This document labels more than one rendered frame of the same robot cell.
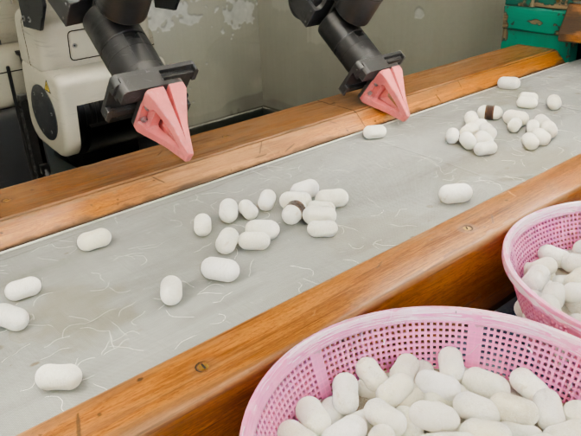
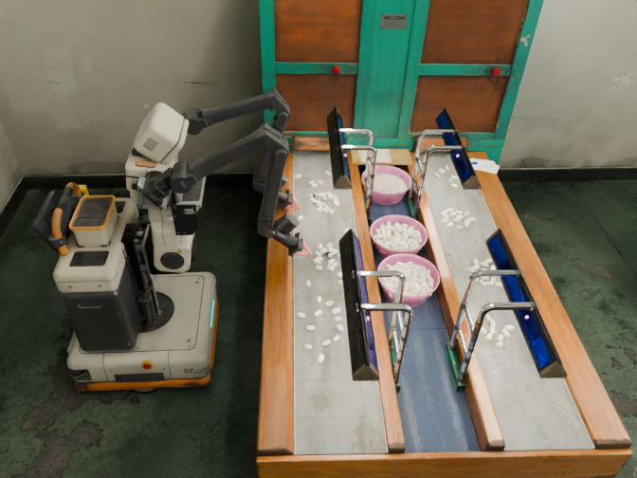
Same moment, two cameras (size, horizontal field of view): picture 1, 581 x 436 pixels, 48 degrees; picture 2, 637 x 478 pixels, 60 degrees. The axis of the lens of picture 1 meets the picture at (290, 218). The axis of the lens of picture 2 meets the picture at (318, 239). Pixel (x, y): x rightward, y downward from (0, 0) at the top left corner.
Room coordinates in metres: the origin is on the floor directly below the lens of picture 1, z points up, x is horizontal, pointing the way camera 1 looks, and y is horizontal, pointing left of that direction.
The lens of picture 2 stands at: (-0.40, 1.52, 2.40)
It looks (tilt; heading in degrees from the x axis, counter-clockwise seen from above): 40 degrees down; 306
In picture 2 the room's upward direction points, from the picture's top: 2 degrees clockwise
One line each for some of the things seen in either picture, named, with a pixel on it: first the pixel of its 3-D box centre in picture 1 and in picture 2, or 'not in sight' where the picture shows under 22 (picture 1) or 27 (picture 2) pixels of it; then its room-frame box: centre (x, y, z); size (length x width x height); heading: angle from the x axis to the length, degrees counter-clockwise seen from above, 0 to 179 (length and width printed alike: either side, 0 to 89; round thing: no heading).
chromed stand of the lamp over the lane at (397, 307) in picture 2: not in sight; (376, 332); (0.17, 0.36, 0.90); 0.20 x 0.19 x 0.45; 129
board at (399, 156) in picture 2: not in sight; (381, 156); (0.88, -0.82, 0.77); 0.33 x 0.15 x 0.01; 39
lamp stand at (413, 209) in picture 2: not in sight; (434, 177); (0.47, -0.65, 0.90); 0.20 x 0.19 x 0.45; 129
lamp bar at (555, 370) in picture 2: not in sight; (522, 294); (-0.20, 0.05, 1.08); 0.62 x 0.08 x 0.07; 129
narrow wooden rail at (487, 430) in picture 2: not in sight; (438, 266); (0.23, -0.29, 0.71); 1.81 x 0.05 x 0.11; 129
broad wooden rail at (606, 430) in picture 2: not in sight; (519, 271); (-0.07, -0.53, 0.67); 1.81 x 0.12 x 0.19; 129
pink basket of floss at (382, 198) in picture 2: not in sight; (385, 186); (0.74, -0.65, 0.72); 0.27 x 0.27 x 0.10
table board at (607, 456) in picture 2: not in sight; (443, 467); (-0.22, 0.52, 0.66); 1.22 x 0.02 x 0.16; 39
